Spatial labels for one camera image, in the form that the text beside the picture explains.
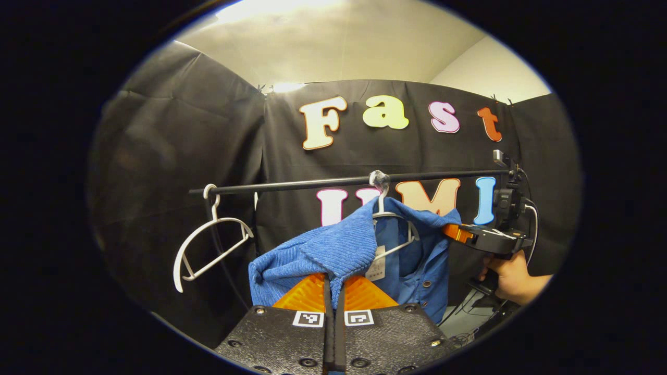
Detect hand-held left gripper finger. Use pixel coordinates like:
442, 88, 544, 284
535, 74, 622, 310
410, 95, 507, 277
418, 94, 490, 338
333, 274, 459, 375
215, 272, 334, 375

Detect blue corduroy jacket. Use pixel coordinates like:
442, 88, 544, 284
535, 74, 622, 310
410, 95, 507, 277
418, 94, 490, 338
248, 197, 463, 324

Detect white plastic hanger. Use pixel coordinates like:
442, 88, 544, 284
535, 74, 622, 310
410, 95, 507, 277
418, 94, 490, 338
368, 170, 420, 261
173, 184, 255, 293

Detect black clothes rack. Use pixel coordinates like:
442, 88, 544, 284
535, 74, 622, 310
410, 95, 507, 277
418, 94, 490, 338
189, 168, 514, 196

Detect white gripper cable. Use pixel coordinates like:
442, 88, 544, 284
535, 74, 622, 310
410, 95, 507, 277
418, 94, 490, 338
524, 204, 539, 266

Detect black floor cables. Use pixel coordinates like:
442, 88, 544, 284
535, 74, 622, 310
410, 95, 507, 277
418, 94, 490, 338
440, 299, 501, 348

